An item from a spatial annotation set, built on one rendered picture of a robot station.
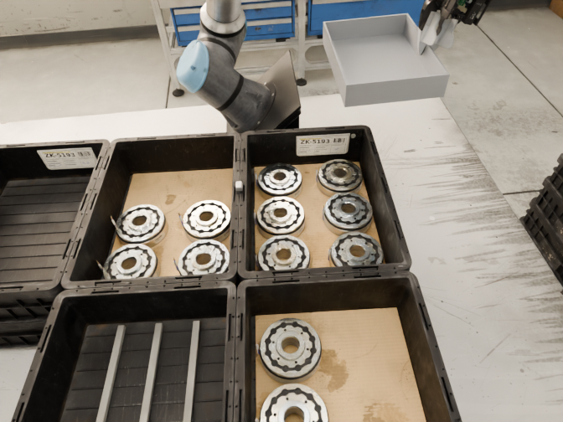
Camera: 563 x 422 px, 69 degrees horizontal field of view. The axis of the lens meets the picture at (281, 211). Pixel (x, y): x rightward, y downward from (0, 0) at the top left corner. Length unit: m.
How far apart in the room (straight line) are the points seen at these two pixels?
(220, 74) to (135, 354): 0.69
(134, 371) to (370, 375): 0.40
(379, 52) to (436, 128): 0.46
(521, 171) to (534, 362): 1.63
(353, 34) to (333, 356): 0.73
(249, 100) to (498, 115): 1.99
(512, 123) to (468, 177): 1.58
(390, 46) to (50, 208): 0.87
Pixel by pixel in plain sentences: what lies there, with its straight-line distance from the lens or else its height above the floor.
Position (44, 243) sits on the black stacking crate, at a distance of 1.01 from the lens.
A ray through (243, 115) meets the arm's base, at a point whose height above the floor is 0.87.
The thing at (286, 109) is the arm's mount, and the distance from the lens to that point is 1.05.
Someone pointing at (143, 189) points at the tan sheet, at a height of 0.83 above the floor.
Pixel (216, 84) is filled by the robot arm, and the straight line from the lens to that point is 1.09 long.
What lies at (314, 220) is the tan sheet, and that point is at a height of 0.83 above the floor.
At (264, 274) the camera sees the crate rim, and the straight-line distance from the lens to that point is 0.70.
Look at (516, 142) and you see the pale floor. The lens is 2.68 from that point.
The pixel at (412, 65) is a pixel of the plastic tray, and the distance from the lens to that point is 0.99.
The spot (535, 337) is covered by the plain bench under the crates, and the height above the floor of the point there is 0.70.
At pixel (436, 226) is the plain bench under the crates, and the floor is 0.70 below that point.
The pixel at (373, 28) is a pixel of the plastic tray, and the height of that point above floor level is 1.07.
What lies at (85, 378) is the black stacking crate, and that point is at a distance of 0.81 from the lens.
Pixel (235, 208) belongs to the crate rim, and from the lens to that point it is 0.79.
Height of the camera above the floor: 1.52
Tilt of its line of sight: 49 degrees down
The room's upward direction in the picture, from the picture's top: 3 degrees counter-clockwise
